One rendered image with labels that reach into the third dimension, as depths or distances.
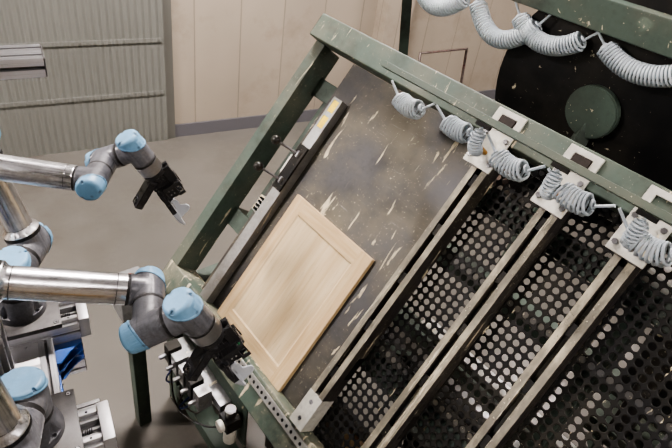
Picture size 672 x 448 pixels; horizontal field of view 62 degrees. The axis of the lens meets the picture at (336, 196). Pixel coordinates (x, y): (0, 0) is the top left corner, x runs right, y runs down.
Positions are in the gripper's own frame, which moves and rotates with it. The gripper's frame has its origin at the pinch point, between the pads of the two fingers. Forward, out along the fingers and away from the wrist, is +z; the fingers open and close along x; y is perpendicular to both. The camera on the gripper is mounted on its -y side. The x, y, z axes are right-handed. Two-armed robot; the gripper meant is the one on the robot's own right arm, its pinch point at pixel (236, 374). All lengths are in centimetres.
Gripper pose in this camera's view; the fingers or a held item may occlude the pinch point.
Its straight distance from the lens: 155.2
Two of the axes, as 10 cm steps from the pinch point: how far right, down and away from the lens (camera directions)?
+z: 2.9, 6.5, 7.0
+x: -4.6, -5.4, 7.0
